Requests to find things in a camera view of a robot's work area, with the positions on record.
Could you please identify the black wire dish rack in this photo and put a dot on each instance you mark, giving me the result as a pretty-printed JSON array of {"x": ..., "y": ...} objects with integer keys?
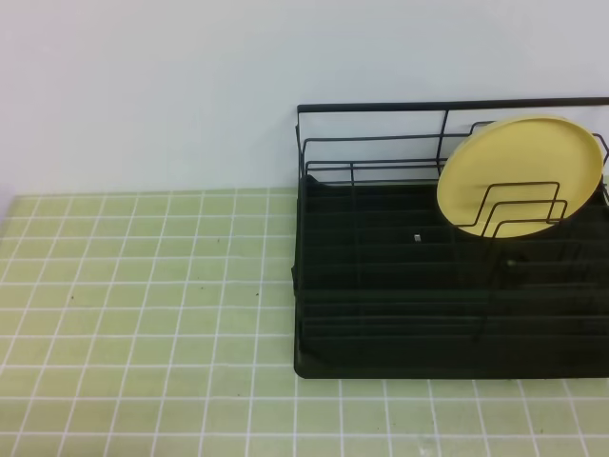
[{"x": 433, "y": 132}]

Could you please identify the yellow round plate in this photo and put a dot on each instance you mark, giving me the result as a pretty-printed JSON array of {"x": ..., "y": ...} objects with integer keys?
[{"x": 519, "y": 176}]

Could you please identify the black drip tray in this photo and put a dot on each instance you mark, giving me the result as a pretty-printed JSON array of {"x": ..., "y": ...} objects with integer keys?
[{"x": 385, "y": 288}]

